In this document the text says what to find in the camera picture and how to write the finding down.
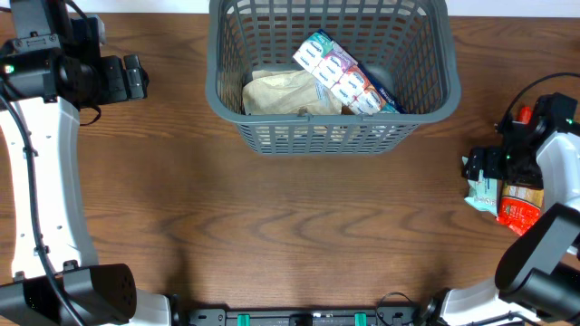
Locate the red orange biscuit package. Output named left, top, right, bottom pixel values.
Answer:
left=496, top=106, right=546, bottom=237

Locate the small teal wipes packet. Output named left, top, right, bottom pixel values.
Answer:
left=464, top=169, right=498, bottom=216

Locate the plain beige pouch bag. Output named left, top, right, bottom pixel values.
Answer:
left=242, top=70, right=343, bottom=115

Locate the Kleenex pocket tissue multipack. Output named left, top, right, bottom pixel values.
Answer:
left=293, top=29, right=404, bottom=115

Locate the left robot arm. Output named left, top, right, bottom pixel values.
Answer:
left=1, top=0, right=179, bottom=325

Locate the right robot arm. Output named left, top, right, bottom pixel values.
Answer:
left=425, top=92, right=579, bottom=325

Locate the grey plastic slatted basket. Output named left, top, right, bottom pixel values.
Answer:
left=206, top=0, right=461, bottom=155

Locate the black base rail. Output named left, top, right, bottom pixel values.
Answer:
left=169, top=292, right=446, bottom=326

